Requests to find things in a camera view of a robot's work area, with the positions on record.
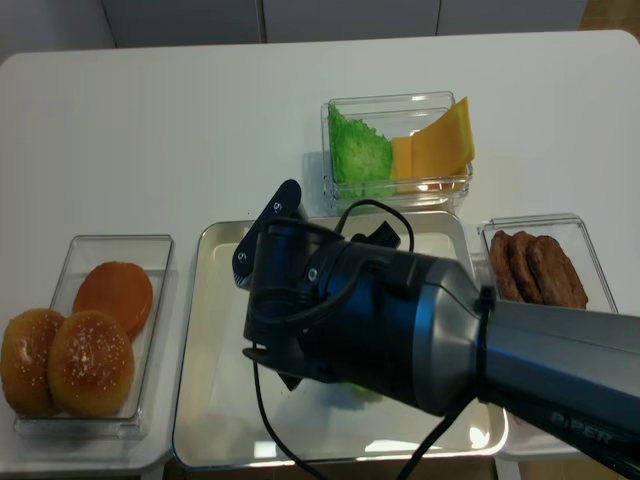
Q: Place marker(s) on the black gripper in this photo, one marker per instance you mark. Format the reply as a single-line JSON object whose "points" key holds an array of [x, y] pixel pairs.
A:
{"points": [[296, 317]]}

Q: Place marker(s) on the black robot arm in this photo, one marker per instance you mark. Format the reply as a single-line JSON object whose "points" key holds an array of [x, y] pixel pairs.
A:
{"points": [[417, 329]]}

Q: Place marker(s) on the small yellow cheese slice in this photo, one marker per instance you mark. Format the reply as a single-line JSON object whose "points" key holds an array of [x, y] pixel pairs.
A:
{"points": [[402, 158]]}

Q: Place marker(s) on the clear lettuce cheese container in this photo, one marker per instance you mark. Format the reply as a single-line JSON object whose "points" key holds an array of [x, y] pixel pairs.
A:
{"points": [[398, 116]]}

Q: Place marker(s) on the large yellow cheese slice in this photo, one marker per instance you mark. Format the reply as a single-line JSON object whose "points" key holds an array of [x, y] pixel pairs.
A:
{"points": [[446, 146]]}

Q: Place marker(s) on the green lettuce leaf on tray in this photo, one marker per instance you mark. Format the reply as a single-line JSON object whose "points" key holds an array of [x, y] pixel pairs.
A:
{"points": [[348, 396]]}

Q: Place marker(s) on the white parchment paper sheet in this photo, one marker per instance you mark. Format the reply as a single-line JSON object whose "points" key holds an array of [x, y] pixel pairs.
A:
{"points": [[235, 375]]}

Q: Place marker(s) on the white metal tray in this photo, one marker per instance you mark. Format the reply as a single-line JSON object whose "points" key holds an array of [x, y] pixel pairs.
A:
{"points": [[210, 400]]}

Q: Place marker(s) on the clear plastic bun container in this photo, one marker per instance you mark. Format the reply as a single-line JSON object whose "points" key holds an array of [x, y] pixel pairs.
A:
{"points": [[154, 254]]}

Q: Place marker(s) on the green lettuce leaf in container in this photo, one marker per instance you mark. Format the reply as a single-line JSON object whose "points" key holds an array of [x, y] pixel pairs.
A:
{"points": [[361, 158]]}

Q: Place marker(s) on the orange bun bottom half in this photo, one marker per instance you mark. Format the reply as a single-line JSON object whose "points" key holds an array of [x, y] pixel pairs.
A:
{"points": [[121, 290]]}

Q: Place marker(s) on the leftmost brown meat patty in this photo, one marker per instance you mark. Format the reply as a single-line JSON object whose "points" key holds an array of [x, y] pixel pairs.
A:
{"points": [[499, 259]]}

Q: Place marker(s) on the right sesame bun top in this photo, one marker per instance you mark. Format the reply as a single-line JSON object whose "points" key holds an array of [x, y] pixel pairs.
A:
{"points": [[90, 365]]}

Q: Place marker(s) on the sesame bun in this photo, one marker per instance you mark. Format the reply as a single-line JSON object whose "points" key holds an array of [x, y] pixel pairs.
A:
{"points": [[90, 365], [24, 362]]}

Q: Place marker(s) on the clear patty tomato container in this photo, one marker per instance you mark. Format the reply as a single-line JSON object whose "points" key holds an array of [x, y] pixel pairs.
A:
{"points": [[590, 240]]}

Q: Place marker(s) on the left sesame bun top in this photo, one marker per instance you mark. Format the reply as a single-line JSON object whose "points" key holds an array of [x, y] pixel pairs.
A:
{"points": [[24, 362]]}

